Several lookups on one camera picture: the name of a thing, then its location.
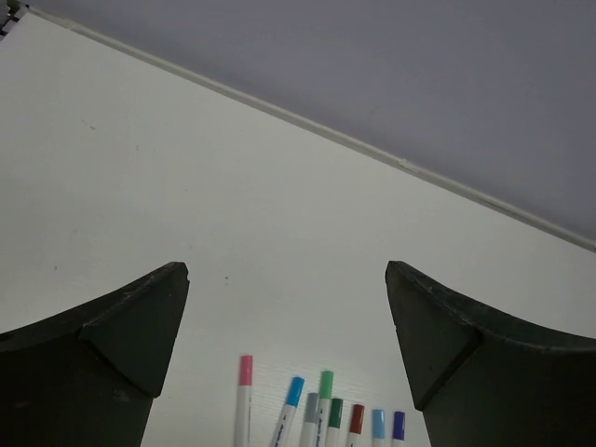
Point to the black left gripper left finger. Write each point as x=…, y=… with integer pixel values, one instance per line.
x=89, y=375

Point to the dark green capped marker pen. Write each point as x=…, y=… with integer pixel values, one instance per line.
x=334, y=423

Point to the light blue capped marker pen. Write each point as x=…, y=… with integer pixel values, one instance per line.
x=378, y=428

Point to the light green capped marker pen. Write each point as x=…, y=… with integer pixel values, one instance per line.
x=324, y=407

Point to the grey capped marker pen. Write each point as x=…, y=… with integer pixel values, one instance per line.
x=310, y=423

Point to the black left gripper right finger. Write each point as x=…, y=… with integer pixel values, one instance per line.
x=481, y=377

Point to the brown capped marker pen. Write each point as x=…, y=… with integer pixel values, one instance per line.
x=355, y=426

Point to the pink capped marker pen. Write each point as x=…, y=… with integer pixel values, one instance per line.
x=243, y=410

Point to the purple capped marker pen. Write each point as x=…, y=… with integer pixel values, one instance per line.
x=398, y=431

